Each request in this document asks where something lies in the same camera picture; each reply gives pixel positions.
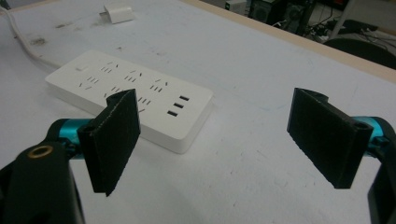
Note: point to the white plug adapter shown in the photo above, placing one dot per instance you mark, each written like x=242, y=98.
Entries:
x=118, y=13

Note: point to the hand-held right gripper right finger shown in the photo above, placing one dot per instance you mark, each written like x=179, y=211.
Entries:
x=327, y=146

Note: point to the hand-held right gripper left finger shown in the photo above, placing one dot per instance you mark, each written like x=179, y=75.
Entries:
x=109, y=143

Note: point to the white power strip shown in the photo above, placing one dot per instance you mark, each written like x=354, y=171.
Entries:
x=155, y=102

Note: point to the black computer tower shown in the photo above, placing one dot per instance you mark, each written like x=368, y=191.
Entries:
x=280, y=14

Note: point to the white metal stand leg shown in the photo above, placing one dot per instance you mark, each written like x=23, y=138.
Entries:
x=342, y=18

